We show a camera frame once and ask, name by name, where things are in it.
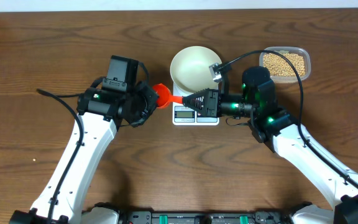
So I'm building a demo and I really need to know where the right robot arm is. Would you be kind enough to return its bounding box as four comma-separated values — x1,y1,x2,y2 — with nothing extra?
182,67,358,223

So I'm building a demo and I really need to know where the clear plastic container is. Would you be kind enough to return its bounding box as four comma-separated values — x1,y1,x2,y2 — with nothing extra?
259,47,311,83

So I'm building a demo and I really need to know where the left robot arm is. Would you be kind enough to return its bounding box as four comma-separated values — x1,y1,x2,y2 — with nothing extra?
9,81,158,223

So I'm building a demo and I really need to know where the red plastic scoop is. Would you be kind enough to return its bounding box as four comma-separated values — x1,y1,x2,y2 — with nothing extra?
152,83,183,109

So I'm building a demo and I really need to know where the white digital kitchen scale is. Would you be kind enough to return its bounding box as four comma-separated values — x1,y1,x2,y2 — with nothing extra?
172,81,220,126

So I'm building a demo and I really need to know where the cream bowl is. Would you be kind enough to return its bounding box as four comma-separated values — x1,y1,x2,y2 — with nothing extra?
170,46,222,96

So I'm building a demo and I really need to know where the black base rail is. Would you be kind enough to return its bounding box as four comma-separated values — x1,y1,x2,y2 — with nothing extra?
82,210,295,224

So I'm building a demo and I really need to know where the soybeans pile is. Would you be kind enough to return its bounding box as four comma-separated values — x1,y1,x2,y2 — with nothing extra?
263,53,306,77

